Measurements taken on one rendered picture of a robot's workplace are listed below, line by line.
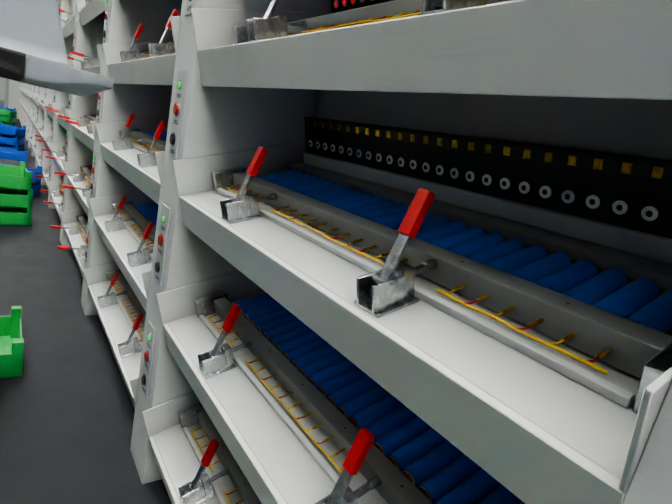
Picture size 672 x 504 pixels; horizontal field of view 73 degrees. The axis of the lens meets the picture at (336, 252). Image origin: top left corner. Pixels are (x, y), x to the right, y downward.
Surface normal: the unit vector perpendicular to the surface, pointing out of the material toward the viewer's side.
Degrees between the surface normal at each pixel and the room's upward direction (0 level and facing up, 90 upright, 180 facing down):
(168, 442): 17
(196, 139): 90
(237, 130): 90
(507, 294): 106
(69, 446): 0
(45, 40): 90
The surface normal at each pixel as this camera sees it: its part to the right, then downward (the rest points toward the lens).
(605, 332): -0.83, 0.24
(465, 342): -0.04, -0.92
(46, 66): 0.83, 0.29
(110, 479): 0.20, -0.96
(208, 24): 0.56, 0.29
